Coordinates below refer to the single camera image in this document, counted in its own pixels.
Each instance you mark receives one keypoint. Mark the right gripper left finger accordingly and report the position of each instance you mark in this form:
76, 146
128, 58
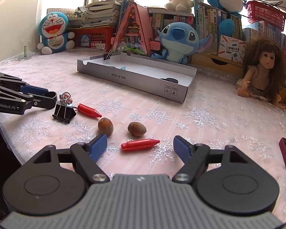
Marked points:
85, 157

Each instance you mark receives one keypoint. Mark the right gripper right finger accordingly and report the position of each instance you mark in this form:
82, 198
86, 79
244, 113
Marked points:
194, 158

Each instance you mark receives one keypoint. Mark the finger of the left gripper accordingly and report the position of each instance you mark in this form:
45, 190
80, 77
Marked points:
45, 101
16, 84

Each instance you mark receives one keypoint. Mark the blue hair clip with bears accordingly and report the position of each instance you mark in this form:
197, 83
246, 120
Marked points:
65, 99

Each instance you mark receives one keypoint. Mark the large black binder clip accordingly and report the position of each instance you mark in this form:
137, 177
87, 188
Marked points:
63, 113

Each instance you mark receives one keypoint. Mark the brown hazelnut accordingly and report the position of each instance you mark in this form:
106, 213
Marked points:
137, 129
105, 126

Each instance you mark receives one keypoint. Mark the red crayon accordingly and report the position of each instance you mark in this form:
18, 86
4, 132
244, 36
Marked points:
140, 144
90, 112

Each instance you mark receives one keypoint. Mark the Doraemon plush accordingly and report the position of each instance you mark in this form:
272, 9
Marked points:
54, 36

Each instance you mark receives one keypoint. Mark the small black binder clip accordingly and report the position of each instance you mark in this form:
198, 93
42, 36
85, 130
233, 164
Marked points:
107, 56

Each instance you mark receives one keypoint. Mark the red plastic crate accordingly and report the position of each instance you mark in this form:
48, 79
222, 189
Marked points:
94, 37

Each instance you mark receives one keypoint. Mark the black round cap in tray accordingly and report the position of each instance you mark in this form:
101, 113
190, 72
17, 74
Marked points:
170, 80

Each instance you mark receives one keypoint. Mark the grey cardboard box tray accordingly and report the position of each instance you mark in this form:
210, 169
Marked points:
142, 73

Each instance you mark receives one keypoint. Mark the wooden drawer box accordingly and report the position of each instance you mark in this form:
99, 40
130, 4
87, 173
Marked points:
214, 62

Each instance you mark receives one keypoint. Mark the stack of books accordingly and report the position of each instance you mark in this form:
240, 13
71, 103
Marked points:
102, 12

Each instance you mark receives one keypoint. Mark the brown-haired doll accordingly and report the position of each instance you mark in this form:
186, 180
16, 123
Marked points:
263, 72

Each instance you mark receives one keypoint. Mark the pink triangular dollhouse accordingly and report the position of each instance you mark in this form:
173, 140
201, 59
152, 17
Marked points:
135, 35

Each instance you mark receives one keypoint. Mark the white colourful pencil box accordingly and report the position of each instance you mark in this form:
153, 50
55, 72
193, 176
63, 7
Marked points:
231, 48

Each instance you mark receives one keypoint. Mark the blue Stitch plush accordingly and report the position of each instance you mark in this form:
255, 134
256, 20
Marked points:
179, 40

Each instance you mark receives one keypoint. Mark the row of upright books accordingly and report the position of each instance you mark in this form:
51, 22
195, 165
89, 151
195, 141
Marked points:
208, 20

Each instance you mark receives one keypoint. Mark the red plastic basket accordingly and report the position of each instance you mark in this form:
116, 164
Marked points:
257, 11

